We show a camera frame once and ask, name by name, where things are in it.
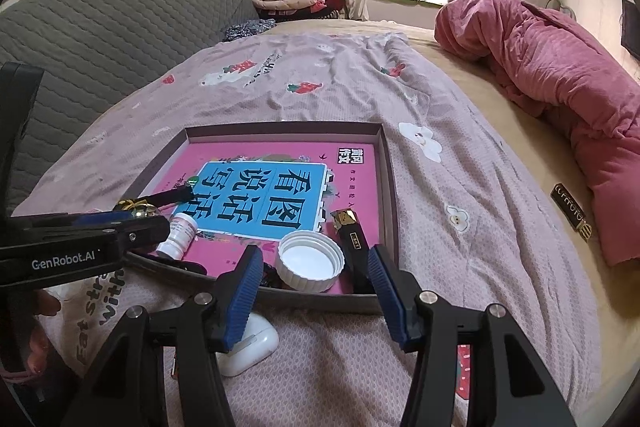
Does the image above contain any pink book with blue label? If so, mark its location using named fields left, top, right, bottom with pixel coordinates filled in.
left=137, top=141, right=381, bottom=295

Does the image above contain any dark patterned cloth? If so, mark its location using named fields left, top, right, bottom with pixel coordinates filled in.
left=222, top=18, right=277, bottom=42

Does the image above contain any beige bed sheet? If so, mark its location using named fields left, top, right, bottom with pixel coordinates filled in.
left=272, top=19, right=640, bottom=408

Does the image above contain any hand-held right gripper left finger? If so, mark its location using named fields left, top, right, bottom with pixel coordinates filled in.
left=75, top=244, right=266, bottom=427

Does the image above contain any black wall television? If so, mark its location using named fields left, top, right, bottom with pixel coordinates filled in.
left=621, top=0, right=640, bottom=52

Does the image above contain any white ribbed bottle lid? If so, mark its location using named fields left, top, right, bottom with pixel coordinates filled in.
left=276, top=232, right=346, bottom=294

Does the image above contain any black and gold lighter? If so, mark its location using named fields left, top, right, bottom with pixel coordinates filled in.
left=330, top=208, right=376, bottom=295

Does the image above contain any small black trinket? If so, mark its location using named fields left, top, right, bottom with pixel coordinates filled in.
left=257, top=263, right=283, bottom=292

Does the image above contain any black and gold label strip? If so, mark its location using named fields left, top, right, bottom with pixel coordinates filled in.
left=550, top=183, right=593, bottom=238

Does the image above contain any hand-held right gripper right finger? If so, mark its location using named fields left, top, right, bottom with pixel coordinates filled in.
left=367, top=244, right=576, bottom=427

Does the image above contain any small white pill bottle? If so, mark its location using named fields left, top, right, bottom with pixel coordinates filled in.
left=156, top=213, right=199, bottom=259

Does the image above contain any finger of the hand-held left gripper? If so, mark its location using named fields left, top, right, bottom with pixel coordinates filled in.
left=10, top=211, right=138, bottom=230
left=102, top=215, right=171, bottom=258

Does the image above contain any shallow cardboard box tray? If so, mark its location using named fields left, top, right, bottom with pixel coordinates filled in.
left=117, top=121, right=401, bottom=314

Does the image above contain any strawberry printed blanket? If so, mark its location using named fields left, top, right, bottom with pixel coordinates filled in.
left=12, top=32, right=601, bottom=427

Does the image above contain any black and yellow wristwatch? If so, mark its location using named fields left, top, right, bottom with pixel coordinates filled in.
left=112, top=187, right=208, bottom=276

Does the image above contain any pink quilt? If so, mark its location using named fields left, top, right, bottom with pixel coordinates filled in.
left=434, top=0, right=640, bottom=268

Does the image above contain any person's left hand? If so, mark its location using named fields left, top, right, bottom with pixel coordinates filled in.
left=27, top=293, right=63, bottom=377

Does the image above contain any metal chair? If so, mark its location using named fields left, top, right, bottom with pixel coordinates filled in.
left=547, top=0, right=576, bottom=20

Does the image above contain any grey quilted headboard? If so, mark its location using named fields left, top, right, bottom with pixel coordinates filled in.
left=0, top=0, right=261, bottom=202

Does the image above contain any white earbud case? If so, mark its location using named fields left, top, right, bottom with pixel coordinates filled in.
left=216, top=312, right=280, bottom=378

